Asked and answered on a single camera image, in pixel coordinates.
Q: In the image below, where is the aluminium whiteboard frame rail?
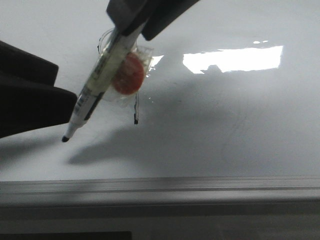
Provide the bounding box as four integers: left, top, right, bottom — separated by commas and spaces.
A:
0, 176, 320, 208

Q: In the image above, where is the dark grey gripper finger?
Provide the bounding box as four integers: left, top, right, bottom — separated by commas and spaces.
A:
106, 0, 160, 36

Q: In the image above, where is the red round magnet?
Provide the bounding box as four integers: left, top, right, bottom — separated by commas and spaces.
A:
112, 52, 144, 95

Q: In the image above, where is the white black whiteboard marker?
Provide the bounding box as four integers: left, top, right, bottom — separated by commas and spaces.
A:
61, 25, 144, 143

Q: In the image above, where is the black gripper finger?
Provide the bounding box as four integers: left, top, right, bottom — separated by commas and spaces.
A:
0, 75, 77, 138
0, 41, 59, 87
141, 0, 199, 41

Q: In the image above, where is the white glossy whiteboard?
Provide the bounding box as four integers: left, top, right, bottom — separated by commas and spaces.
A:
0, 0, 320, 181

